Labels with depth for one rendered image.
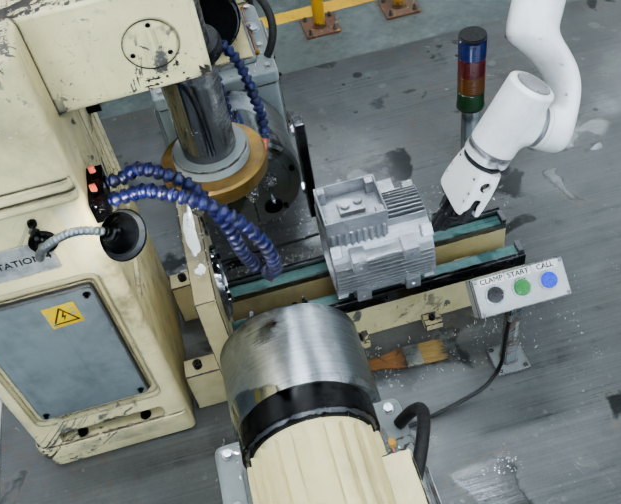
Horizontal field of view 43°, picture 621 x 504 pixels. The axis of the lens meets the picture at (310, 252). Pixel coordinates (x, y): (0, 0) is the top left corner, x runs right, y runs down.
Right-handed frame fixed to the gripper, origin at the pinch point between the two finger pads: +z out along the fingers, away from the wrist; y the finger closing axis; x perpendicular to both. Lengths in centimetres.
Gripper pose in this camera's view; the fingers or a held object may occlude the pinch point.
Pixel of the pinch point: (442, 220)
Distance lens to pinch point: 151.3
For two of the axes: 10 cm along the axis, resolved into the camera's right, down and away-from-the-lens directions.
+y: -2.3, -7.2, 6.5
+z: -3.7, 6.9, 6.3
